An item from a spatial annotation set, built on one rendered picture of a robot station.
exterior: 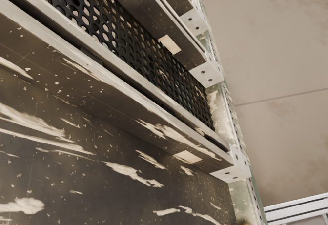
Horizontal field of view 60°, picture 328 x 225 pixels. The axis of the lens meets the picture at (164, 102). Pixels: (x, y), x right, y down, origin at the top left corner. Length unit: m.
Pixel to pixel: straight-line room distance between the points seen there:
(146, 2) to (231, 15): 2.02
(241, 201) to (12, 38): 0.69
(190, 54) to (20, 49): 0.59
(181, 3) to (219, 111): 0.40
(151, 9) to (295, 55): 1.91
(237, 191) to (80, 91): 0.58
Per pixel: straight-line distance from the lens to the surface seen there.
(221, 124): 0.92
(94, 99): 0.40
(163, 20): 0.75
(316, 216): 1.68
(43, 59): 0.35
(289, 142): 2.03
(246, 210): 0.84
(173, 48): 0.82
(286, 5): 2.95
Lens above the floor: 1.69
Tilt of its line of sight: 57 degrees down
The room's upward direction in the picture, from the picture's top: straight up
